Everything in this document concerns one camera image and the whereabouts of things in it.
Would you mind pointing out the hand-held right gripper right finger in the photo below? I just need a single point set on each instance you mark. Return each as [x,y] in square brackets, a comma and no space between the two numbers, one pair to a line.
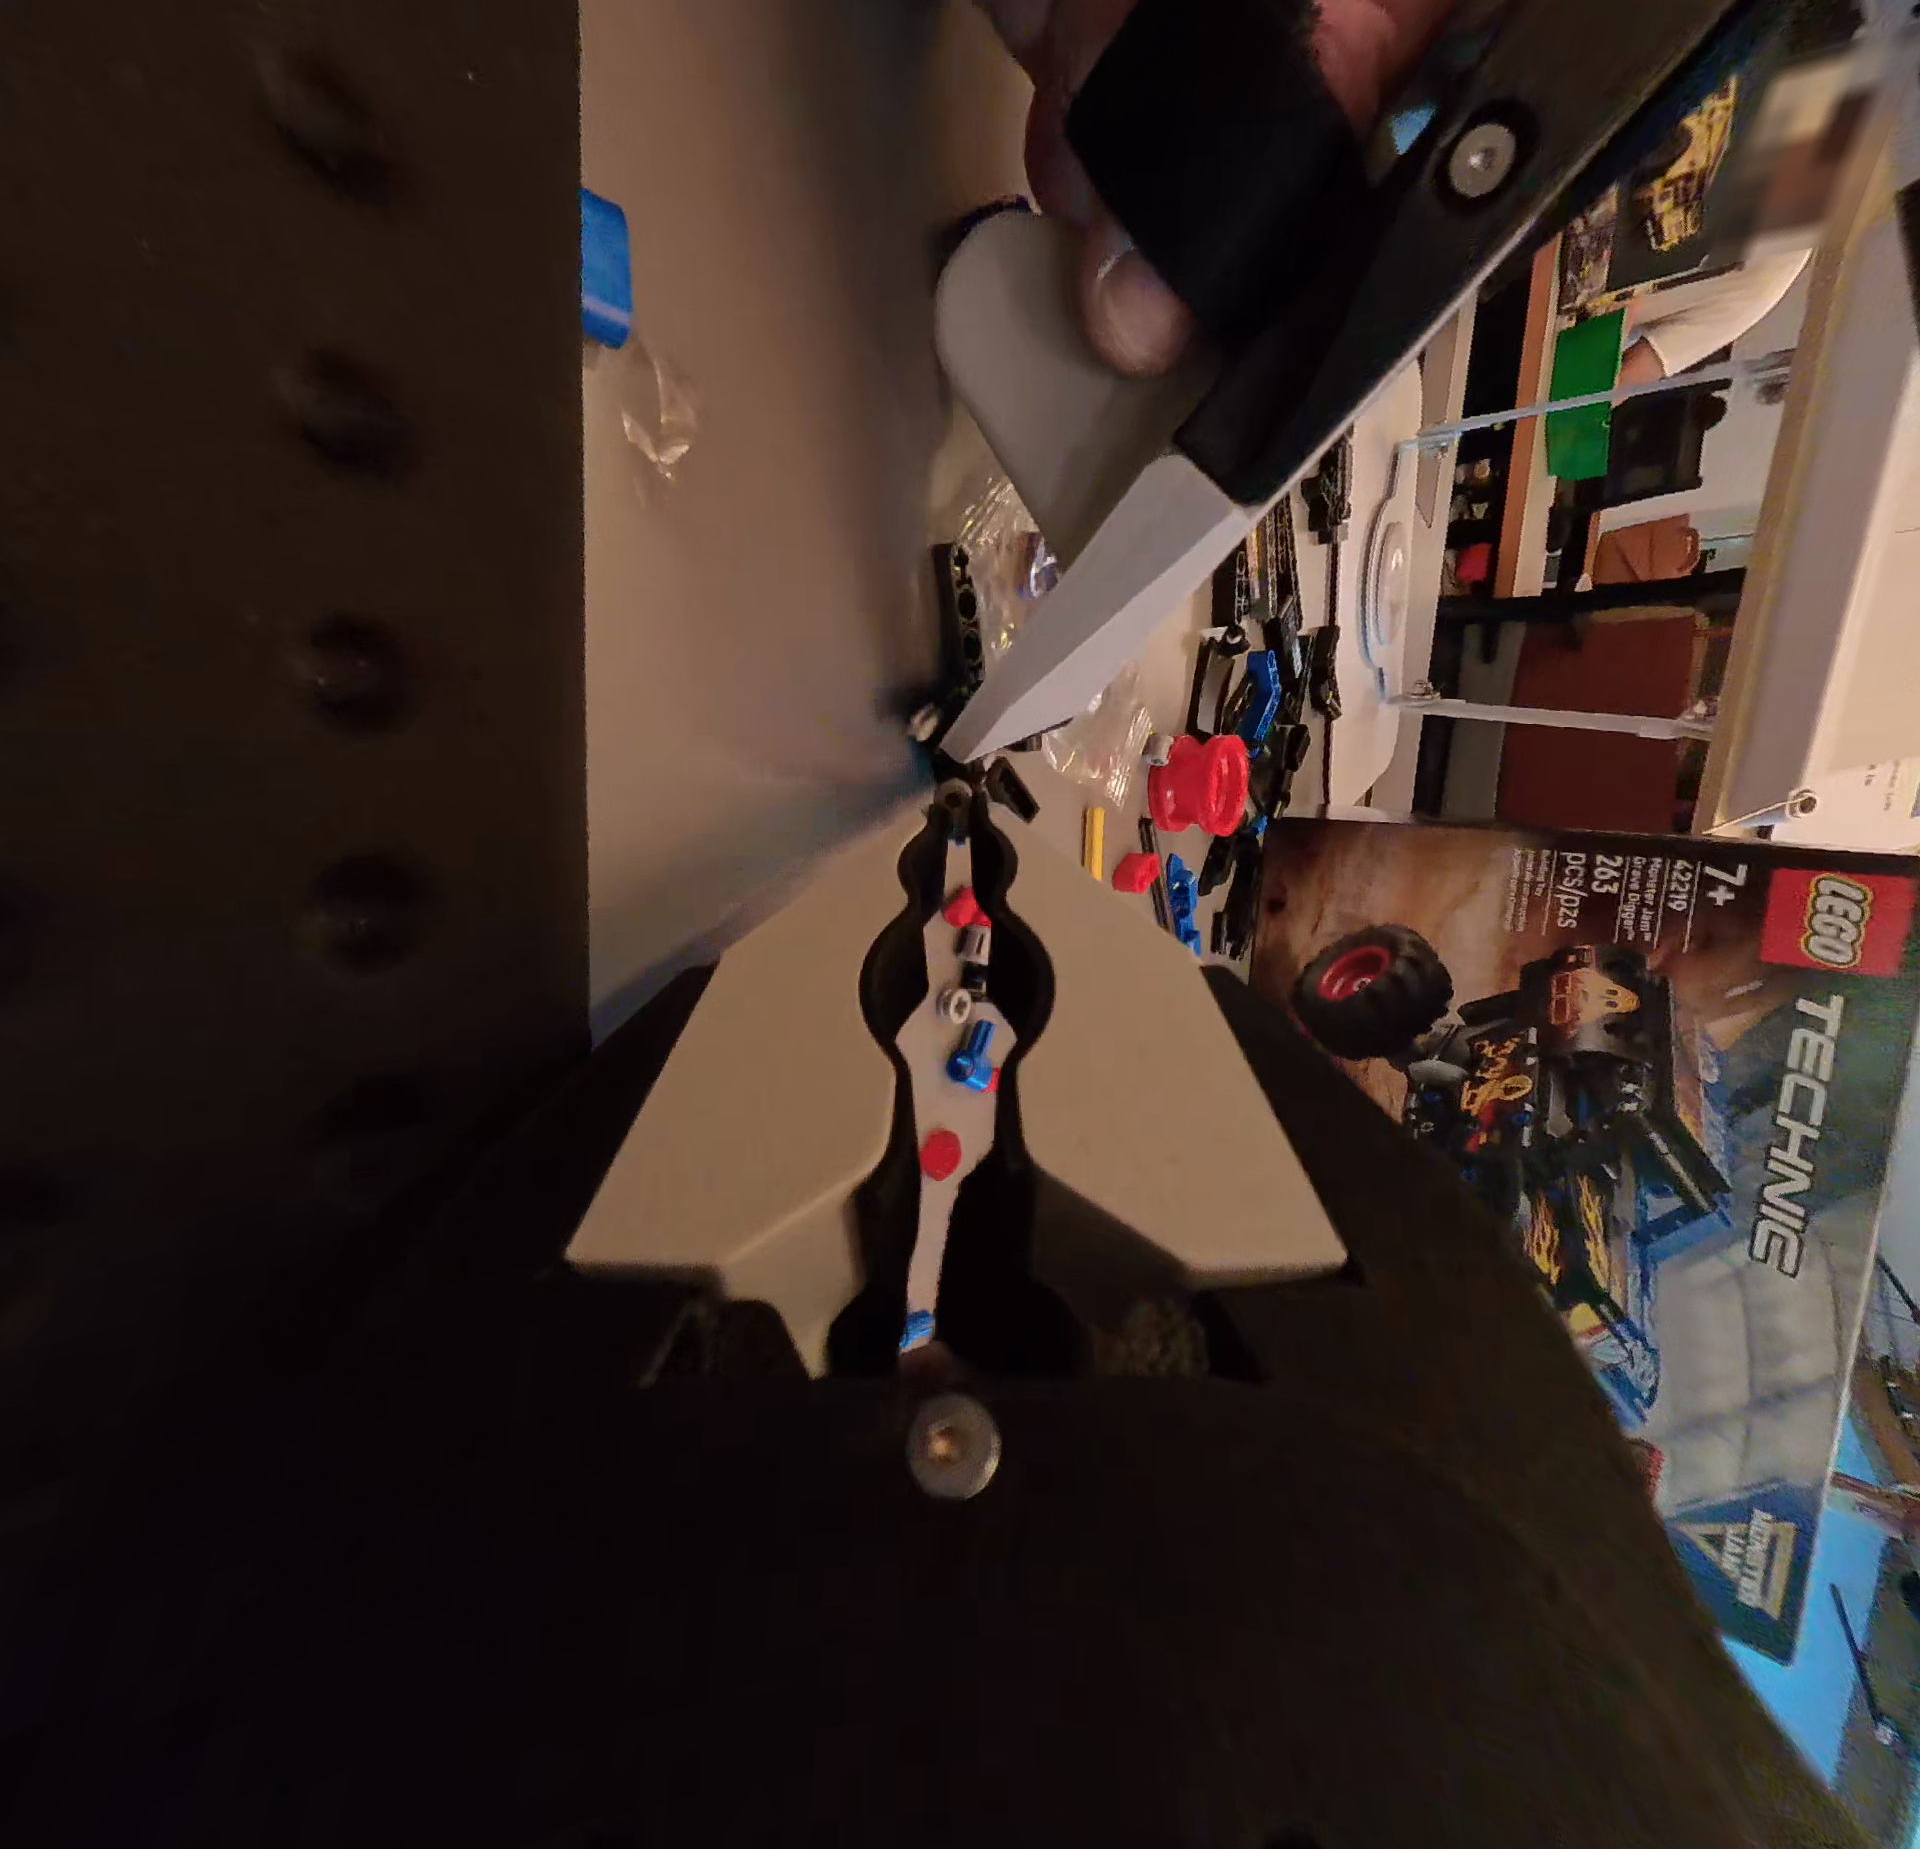
[1186,1129]

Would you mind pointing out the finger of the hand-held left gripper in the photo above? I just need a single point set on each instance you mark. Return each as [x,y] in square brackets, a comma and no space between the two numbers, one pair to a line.
[1126,574]

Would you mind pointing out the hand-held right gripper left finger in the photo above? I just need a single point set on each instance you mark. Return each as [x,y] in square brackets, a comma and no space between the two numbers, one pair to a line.
[722,1129]

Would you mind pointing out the person's left hand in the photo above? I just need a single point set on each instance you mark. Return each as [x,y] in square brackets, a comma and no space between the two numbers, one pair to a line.
[1132,310]

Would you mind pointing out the clear zip bag with parts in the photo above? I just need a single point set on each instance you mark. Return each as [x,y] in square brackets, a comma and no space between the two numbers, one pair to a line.
[1105,746]

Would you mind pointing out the pile of small toy pins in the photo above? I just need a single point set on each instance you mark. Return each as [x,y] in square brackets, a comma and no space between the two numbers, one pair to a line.
[941,1154]

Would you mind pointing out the red toy wheel hub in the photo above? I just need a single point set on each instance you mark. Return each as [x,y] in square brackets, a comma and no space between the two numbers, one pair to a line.
[1201,785]

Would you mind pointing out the small red toy bush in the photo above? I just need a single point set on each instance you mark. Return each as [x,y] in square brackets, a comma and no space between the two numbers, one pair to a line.
[1138,873]

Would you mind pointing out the yellow toy axle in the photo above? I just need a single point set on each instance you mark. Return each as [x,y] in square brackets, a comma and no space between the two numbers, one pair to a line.
[1094,841]

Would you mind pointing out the toy set box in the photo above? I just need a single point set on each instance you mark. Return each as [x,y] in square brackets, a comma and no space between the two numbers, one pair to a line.
[1575,1129]

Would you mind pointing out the small crumpled clear wrap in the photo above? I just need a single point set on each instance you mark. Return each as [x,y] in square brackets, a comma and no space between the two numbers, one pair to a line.
[652,416]

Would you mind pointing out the small blue toy brick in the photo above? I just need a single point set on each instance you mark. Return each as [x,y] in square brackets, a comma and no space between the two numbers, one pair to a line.
[604,266]

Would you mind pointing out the black dimpled mat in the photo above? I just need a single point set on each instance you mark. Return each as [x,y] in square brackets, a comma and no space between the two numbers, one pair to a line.
[226,529]

